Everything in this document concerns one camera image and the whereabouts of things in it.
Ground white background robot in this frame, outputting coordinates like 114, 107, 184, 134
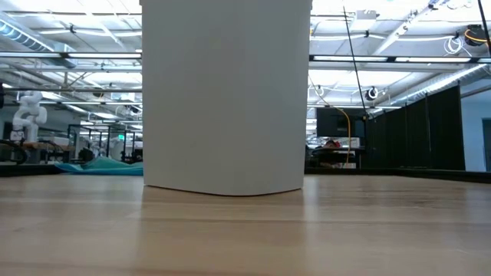
9, 90, 49, 143

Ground thin black hanging cable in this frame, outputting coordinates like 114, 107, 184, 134
342, 6, 370, 118

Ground small ceiling cable reel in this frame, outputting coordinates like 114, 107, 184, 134
364, 86, 381, 103

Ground large ceiling cable reel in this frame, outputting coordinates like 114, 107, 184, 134
462, 23, 490, 48

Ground black monitor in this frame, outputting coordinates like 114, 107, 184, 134
316, 107, 365, 138

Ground teal trash bag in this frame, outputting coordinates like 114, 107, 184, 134
55, 156, 145, 176

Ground black partition panels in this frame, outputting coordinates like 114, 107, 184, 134
362, 84, 466, 172

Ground black background rack frame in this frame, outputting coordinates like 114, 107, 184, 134
68, 123, 143, 162

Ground white trash bin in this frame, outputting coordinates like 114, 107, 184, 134
140, 0, 312, 197

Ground black desk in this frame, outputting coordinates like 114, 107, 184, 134
305, 147, 364, 169

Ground long ceiling strip light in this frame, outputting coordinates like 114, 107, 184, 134
0, 51, 143, 60
309, 55, 491, 64

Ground silver ventilation duct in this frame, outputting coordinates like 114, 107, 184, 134
374, 63, 491, 110
0, 17, 77, 70

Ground thick black hanging cable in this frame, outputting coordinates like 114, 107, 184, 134
476, 0, 491, 46

